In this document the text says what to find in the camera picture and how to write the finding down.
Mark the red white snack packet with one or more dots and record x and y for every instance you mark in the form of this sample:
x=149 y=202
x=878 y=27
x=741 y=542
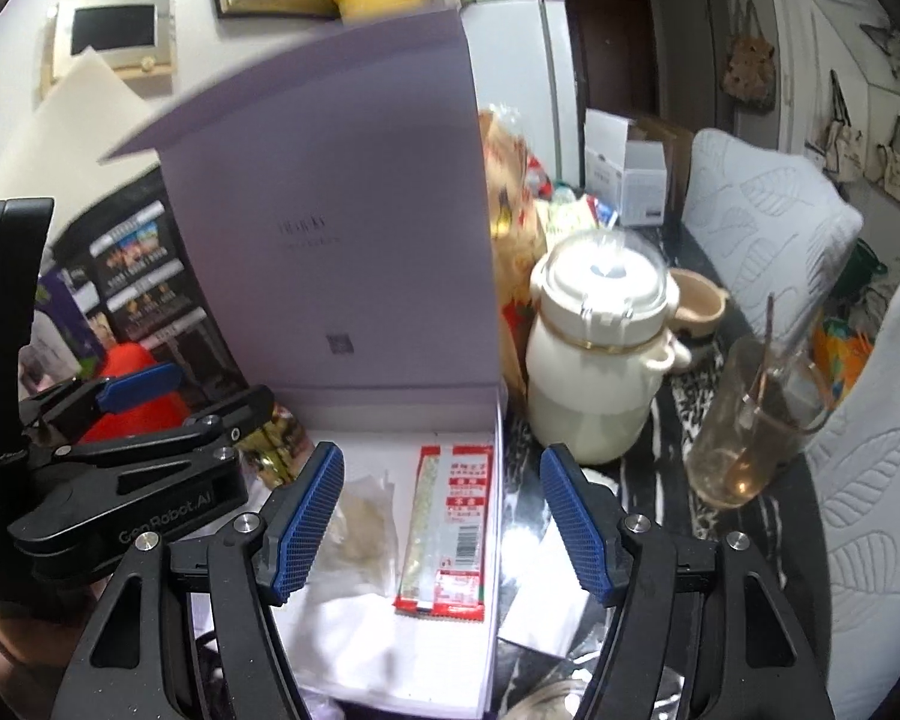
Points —
x=450 y=525

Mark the white tissue paper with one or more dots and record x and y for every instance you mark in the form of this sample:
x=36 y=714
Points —
x=544 y=592

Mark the brown bowl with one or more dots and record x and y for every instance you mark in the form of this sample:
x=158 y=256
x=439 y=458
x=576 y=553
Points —
x=701 y=307

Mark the white fridge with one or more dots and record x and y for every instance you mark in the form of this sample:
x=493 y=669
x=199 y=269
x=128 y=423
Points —
x=517 y=75

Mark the black coffee bag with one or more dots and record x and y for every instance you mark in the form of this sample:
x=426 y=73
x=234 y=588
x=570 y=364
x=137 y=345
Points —
x=150 y=277

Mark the orange snack bag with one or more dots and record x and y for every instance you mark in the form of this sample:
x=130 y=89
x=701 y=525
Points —
x=514 y=225

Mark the green bag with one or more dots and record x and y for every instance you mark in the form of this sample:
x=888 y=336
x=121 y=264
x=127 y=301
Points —
x=866 y=266

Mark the quilted leaf-pattern chair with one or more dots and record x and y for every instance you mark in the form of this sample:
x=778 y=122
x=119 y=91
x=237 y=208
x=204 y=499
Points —
x=877 y=502
x=765 y=217

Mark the lavender gift box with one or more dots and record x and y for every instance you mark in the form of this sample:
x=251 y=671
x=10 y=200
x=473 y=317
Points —
x=330 y=187

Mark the translucent white pouch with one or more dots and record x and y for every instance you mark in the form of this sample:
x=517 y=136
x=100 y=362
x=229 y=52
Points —
x=360 y=532

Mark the dark straw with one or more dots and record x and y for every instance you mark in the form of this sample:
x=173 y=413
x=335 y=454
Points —
x=765 y=330

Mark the white cardboard box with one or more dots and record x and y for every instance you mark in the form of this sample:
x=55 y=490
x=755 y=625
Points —
x=607 y=150

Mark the white ceramic lidded jar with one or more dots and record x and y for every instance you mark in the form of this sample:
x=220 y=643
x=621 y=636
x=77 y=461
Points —
x=592 y=375

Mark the glass mug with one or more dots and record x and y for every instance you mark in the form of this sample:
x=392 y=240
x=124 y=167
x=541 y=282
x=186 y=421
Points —
x=742 y=457

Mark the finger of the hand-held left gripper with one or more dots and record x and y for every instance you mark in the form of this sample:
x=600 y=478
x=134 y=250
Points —
x=139 y=386
x=195 y=435

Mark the small white box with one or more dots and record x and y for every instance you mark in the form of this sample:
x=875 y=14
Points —
x=645 y=191

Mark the red canister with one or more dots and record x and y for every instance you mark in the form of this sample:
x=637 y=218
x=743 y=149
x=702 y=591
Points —
x=131 y=351

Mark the white paper sheet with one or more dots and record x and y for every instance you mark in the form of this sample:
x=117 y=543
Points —
x=67 y=135

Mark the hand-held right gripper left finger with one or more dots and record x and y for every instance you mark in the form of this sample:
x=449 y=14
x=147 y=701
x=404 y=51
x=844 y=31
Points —
x=307 y=525

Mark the wall intercom screen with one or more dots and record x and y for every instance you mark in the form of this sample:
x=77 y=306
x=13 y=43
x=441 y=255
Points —
x=112 y=37

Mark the brown tote bag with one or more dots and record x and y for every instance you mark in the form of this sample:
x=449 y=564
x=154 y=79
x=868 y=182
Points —
x=750 y=67

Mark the clear bag white contents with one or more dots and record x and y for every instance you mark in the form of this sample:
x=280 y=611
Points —
x=555 y=701

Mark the green brown snack packet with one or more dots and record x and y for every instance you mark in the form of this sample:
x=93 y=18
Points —
x=277 y=442

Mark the dark wooden door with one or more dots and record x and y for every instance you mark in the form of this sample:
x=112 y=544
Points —
x=615 y=52

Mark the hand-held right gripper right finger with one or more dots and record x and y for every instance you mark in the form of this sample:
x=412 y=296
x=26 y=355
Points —
x=577 y=532

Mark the brown cardboard box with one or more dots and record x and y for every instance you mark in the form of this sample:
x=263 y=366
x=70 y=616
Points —
x=671 y=146

